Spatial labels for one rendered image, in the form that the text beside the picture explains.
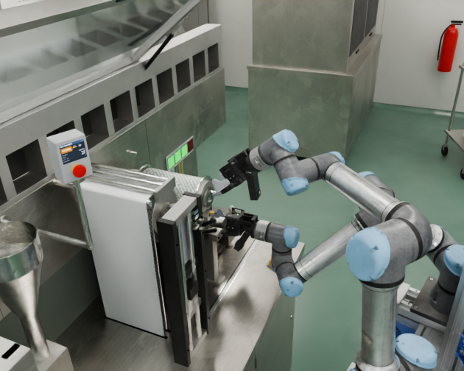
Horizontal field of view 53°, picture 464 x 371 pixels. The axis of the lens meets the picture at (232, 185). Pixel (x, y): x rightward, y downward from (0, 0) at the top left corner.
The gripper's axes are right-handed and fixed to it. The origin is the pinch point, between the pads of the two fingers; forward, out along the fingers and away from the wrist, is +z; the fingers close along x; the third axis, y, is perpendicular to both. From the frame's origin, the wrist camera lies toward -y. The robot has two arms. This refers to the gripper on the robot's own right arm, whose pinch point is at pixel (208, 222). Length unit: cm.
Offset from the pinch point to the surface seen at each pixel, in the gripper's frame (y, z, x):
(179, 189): 19.9, 4.9, 10.9
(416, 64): -52, -47, -444
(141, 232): 23.3, 0.1, 41.3
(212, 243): 0.1, -7.1, 11.2
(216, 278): -17.8, -7.3, 9.6
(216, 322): -19.0, -15.9, 28.7
